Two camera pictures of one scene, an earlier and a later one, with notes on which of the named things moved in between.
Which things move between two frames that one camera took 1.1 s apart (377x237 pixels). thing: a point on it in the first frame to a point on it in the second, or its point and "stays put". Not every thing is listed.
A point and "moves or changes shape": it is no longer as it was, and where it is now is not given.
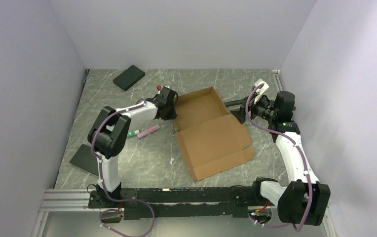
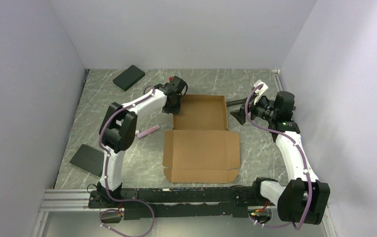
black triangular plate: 85,158 stays put
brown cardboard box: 210,140 moves or changes shape
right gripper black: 240,113 stays put
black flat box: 129,77 stays put
